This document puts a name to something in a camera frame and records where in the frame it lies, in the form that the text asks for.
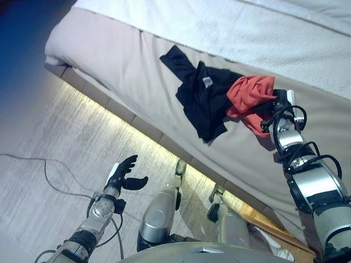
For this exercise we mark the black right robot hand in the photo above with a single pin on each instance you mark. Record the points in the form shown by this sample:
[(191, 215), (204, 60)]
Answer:
[(283, 100)]

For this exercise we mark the white duvet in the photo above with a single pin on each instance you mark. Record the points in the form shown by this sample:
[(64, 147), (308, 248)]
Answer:
[(315, 11)]

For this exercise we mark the white textured bed sheet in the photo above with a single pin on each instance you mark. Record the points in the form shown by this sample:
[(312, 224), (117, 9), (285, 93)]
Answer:
[(219, 24)]

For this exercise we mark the black garment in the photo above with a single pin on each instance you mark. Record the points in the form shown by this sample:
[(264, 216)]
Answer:
[(203, 107)]

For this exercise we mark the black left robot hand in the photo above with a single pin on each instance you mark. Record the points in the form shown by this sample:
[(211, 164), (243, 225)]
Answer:
[(120, 175)]

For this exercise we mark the grey striped rug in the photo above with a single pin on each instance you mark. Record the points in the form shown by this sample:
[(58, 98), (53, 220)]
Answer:
[(55, 123)]

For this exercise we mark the red garment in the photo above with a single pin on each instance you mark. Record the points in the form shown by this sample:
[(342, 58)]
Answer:
[(246, 93)]

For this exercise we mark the grey robot torso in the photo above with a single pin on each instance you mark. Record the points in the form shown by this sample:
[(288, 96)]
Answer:
[(192, 253)]

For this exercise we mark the white crumpled cloth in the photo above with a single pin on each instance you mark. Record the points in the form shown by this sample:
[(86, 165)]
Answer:
[(277, 246)]

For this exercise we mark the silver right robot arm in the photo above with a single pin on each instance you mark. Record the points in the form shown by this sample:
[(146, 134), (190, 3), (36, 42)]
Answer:
[(315, 186)]

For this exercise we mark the beige upholstered bed frame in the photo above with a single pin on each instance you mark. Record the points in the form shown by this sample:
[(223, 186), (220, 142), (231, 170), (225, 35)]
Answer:
[(123, 117)]

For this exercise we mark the silver left robot leg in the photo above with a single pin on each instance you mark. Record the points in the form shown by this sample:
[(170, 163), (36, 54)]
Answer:
[(159, 216)]

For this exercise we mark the brown wicker basket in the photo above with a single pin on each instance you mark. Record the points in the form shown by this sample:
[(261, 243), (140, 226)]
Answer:
[(274, 222)]

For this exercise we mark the bed with grey cover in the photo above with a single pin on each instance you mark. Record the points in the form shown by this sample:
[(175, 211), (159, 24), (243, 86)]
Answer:
[(123, 60)]

